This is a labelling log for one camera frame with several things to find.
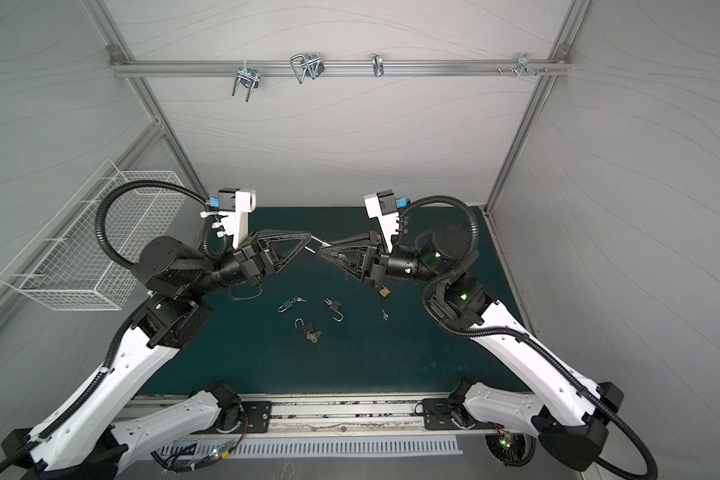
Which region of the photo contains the white slotted cable duct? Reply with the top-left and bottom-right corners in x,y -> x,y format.
155,436 -> 463,460

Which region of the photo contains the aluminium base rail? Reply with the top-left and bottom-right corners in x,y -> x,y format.
119,392 -> 517,436

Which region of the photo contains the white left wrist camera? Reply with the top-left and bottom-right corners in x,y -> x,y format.
200,187 -> 257,249

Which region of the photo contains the metal U hook left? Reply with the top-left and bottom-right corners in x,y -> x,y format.
231,66 -> 260,102

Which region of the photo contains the aluminium wall rail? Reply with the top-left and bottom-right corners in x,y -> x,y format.
110,57 -> 573,79

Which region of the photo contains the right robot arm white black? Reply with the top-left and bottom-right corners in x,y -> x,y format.
316,191 -> 659,479

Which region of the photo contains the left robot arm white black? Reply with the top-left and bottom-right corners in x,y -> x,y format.
0,180 -> 311,479

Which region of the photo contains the metal hook bracket right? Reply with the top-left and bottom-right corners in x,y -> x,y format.
496,53 -> 549,78

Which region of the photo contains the white wire basket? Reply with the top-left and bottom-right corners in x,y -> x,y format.
0,160 -> 186,311

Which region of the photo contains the metal u hook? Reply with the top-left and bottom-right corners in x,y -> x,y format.
290,52 -> 325,84
231,66 -> 260,102

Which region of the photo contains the black padlock with keys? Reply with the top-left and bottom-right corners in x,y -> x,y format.
294,318 -> 322,344

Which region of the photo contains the silver key bunch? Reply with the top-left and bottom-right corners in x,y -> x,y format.
304,235 -> 331,254

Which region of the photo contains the black padlock shackle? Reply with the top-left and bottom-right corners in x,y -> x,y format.
324,298 -> 344,323

